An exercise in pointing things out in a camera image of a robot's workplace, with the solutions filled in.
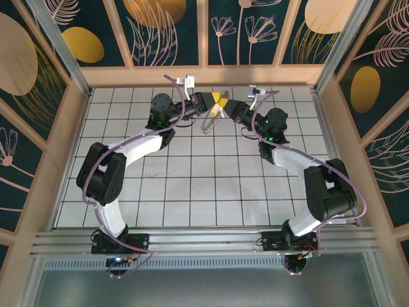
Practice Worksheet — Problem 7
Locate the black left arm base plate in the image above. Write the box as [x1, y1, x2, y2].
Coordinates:
[91, 228, 151, 255]

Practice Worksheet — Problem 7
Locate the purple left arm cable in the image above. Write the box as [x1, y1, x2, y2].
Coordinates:
[81, 75, 192, 279]

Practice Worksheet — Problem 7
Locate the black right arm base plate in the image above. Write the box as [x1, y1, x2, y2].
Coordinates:
[260, 230, 320, 253]

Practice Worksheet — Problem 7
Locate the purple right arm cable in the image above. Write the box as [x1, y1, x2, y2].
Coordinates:
[251, 90, 368, 276]

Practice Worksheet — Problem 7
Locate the aluminium corner post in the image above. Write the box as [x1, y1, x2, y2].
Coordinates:
[27, 0, 93, 97]
[314, 0, 380, 93]

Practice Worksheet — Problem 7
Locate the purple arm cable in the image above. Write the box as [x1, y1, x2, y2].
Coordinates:
[251, 90, 368, 276]
[81, 75, 192, 279]

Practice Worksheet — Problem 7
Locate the aluminium mounting rail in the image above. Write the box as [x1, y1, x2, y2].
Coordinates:
[30, 227, 380, 257]

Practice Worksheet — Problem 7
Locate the small circuit board with LED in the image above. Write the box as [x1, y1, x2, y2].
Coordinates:
[283, 251, 320, 276]
[106, 255, 143, 267]

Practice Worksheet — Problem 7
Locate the slotted grey cable duct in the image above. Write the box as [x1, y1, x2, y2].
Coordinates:
[43, 258, 368, 271]

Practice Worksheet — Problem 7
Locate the aluminium table edge rail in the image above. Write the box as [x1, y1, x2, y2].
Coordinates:
[311, 89, 360, 228]

